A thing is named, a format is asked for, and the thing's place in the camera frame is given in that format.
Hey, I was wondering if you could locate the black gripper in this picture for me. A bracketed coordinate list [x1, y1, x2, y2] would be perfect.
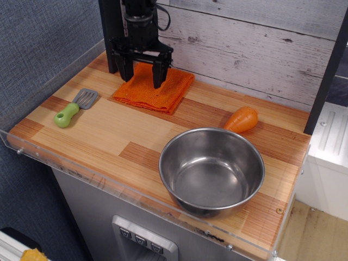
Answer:
[112, 13, 173, 89]

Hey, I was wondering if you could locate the orange cloth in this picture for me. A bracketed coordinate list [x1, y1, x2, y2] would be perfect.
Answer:
[113, 63, 195, 115]

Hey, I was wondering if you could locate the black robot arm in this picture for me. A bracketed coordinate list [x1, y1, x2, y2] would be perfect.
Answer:
[111, 1, 173, 89]

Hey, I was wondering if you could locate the silver metal bowl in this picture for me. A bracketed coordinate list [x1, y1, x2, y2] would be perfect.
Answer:
[158, 128, 265, 218]

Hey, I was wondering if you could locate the orange toy carrot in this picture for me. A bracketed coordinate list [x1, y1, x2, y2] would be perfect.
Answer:
[223, 107, 258, 133]

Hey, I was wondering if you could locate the clear acrylic table guard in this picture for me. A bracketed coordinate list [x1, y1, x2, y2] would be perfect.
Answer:
[1, 41, 309, 260]

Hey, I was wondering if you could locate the grey toy fridge cabinet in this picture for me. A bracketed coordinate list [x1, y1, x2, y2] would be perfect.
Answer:
[53, 169, 248, 260]

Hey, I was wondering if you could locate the silver dispenser button panel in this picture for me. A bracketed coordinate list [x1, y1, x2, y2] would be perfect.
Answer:
[112, 215, 179, 260]

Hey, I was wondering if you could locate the white side cabinet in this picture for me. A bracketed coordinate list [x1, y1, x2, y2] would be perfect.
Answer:
[294, 102, 347, 220]

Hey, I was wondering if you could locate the yellow object bottom left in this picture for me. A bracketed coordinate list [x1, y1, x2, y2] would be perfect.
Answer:
[20, 248, 48, 261]

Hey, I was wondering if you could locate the black left vertical post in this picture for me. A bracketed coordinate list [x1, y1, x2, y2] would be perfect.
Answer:
[98, 0, 125, 79]

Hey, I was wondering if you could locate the black vertical post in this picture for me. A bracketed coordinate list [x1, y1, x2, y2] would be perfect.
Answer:
[303, 10, 347, 135]
[98, 0, 125, 79]

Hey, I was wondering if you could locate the green handled grey spatula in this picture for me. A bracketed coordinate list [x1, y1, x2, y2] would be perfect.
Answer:
[54, 88, 98, 128]

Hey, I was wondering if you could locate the black right vertical post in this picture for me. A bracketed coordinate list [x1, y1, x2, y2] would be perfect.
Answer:
[303, 10, 347, 135]

